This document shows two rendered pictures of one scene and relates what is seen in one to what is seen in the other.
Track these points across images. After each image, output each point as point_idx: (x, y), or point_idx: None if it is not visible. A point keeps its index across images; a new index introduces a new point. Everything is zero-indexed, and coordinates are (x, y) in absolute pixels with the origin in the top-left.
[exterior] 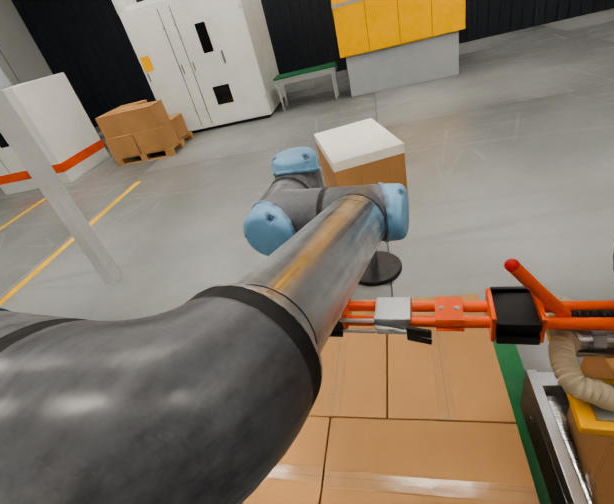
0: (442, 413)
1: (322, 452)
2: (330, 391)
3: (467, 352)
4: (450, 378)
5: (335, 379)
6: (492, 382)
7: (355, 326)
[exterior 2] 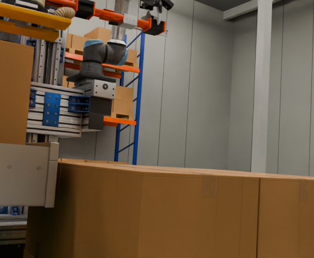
0: (116, 165)
1: (175, 168)
2: (206, 170)
3: (118, 167)
4: (122, 166)
5: (211, 171)
6: (86, 164)
7: (250, 174)
